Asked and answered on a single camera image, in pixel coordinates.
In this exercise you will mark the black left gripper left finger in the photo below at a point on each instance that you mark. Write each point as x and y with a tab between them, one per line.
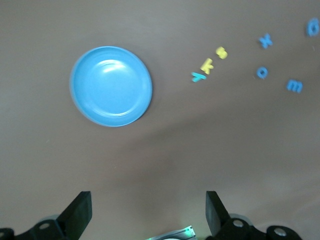
75	217

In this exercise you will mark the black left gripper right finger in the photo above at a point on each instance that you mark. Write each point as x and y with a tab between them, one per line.
220	225

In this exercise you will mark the teal foam letter y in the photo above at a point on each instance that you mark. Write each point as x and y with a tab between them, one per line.
197	78

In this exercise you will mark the yellow foam letter k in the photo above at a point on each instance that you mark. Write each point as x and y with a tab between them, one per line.
207	66

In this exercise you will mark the yellow foam letter s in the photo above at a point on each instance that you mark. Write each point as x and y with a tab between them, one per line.
222	53

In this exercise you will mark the blue plate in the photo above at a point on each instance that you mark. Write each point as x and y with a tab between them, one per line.
111	86

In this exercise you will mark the blue foam letter o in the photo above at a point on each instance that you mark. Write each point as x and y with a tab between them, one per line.
258	72

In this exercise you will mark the blue foam letter m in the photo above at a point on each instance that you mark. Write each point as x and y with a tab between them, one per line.
294	86

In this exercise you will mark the blue foam letter x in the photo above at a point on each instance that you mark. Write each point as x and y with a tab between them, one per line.
265	40

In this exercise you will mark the blue foam letter g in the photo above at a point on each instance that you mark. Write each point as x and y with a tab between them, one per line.
309	29

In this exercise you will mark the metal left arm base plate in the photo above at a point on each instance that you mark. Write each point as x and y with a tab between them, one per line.
172	235

